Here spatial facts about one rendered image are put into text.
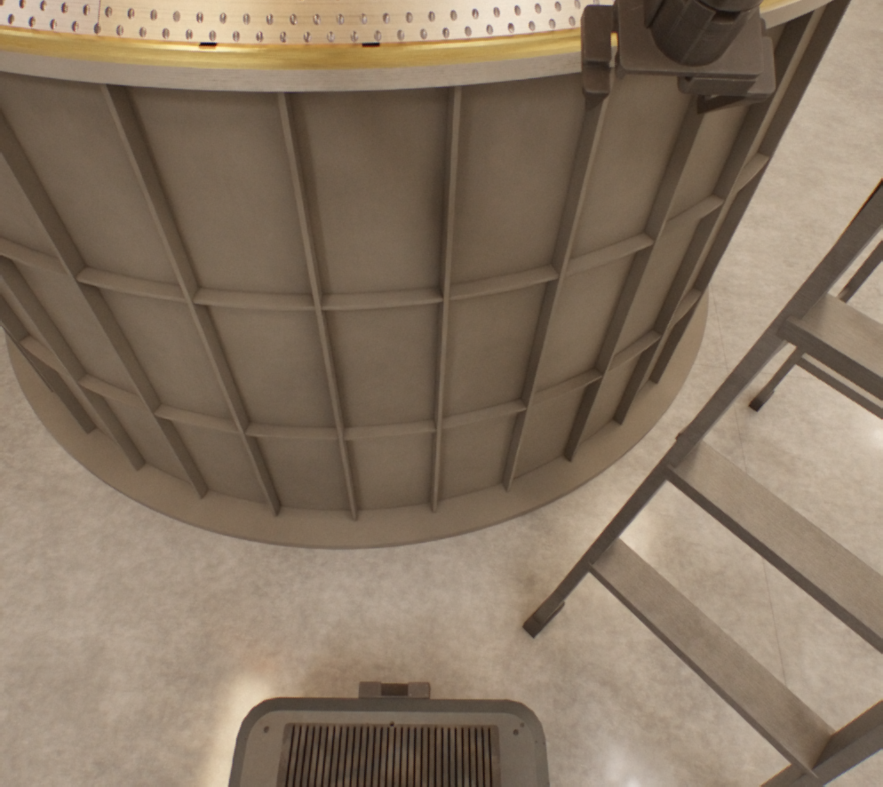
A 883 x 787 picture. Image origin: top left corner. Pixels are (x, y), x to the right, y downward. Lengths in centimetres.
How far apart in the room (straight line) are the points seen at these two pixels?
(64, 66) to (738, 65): 64
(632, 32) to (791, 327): 50
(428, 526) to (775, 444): 99
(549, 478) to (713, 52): 132
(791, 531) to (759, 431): 92
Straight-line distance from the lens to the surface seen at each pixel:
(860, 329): 93
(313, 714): 125
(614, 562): 131
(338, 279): 96
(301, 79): 72
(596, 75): 52
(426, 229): 91
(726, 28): 48
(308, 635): 155
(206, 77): 75
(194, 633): 161
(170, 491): 174
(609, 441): 178
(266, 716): 126
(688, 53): 50
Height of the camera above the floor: 148
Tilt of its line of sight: 50 degrees down
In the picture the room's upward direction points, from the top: 3 degrees clockwise
